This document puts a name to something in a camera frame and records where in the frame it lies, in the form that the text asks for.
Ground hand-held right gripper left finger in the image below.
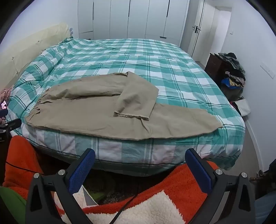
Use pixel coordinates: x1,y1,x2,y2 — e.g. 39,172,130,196
25,148,96,224

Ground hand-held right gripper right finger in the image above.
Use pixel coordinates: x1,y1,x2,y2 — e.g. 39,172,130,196
185,148,256,224

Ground beige pants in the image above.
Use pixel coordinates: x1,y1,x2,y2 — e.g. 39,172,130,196
24,72,223,141

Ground pink floral cloth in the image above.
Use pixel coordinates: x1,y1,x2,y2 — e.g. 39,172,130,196
0,88,14,102

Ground orange and white fleece garment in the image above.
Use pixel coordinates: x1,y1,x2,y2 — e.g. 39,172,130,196
2,136,222,224

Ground green cloth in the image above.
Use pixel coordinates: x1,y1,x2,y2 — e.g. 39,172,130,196
0,186,27,224

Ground cream padded headboard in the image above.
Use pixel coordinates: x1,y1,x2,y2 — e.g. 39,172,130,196
0,23,70,91

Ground white bag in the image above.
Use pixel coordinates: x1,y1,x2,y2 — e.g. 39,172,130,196
233,97,252,117

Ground pile of dark clothes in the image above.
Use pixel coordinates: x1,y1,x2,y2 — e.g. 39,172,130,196
218,52,246,101

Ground dark wooden dresser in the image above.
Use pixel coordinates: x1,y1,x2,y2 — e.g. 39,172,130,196
204,53,229,84

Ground green plaid blanket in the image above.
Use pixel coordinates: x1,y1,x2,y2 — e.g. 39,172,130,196
5,38,246,177

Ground white door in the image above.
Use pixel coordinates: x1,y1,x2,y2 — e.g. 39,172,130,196
191,0,206,58

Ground white wardrobe doors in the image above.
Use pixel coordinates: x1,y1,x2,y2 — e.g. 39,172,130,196
78,0,190,47

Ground black cable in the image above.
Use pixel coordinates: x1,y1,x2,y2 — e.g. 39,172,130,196
109,193,139,224

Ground white wall plate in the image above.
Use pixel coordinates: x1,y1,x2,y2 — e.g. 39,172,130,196
260,62,276,79

